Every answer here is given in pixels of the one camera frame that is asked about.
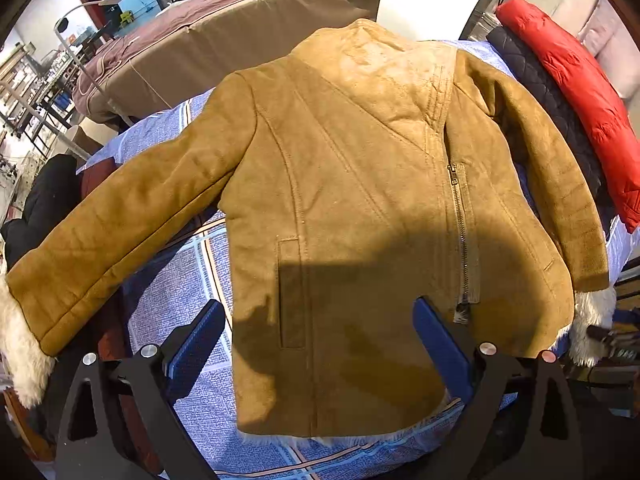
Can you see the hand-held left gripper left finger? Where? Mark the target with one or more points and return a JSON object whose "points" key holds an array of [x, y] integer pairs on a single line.
{"points": [[197, 345]]}

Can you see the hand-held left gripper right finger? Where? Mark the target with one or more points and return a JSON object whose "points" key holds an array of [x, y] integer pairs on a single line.
{"points": [[440, 345]]}

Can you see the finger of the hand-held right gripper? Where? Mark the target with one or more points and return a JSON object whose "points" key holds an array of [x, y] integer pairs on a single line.
{"points": [[607, 337]]}

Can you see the tan suede fur-lined jacket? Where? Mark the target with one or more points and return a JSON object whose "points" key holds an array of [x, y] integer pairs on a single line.
{"points": [[350, 185]]}

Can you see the blue plaid blanket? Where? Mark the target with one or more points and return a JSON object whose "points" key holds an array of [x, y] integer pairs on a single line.
{"points": [[165, 300]]}

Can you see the black garment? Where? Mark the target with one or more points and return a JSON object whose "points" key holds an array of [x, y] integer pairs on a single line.
{"points": [[45, 200]]}

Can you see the cardboard box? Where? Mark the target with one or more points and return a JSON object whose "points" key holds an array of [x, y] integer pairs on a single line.
{"points": [[82, 137]]}

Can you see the red puffer jacket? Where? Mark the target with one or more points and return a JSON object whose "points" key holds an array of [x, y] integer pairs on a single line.
{"points": [[575, 90]]}

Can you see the black quilted jacket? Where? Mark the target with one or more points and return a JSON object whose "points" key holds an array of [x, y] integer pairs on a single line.
{"points": [[545, 95]]}

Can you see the brown covered massage bed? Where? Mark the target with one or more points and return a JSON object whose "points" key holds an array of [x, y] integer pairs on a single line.
{"points": [[200, 45]]}

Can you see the metal storage shelving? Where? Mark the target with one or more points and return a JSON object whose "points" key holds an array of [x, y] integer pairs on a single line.
{"points": [[30, 95]]}

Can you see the pale pink cushion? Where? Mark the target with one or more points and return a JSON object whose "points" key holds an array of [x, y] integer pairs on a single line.
{"points": [[600, 30]]}

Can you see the yellow-green plastic stool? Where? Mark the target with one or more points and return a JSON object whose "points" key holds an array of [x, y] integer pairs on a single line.
{"points": [[127, 17]]}

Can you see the white printed machine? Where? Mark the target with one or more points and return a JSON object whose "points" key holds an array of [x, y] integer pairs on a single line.
{"points": [[440, 5]]}

